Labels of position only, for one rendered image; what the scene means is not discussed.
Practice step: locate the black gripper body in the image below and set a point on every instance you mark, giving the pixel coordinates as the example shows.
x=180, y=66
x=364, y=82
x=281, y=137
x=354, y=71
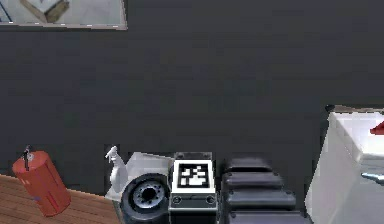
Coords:
x=146, y=197

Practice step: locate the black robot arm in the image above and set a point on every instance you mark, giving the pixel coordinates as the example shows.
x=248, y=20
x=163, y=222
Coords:
x=233, y=196

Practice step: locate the white spray bottle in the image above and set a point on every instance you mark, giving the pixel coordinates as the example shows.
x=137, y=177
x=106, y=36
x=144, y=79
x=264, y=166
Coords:
x=117, y=173

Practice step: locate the red fire extinguisher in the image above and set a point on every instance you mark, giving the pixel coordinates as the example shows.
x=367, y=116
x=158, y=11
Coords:
x=41, y=181

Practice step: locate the white bathtub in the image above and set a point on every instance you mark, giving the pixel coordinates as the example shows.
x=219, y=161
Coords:
x=346, y=173

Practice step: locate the silver faucet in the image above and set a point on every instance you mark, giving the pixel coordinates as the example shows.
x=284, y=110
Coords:
x=373, y=177

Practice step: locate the red cloth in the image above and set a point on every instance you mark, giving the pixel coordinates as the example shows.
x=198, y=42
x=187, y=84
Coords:
x=378, y=128

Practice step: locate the framed wall picture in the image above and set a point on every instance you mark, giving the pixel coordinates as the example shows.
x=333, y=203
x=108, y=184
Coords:
x=63, y=13

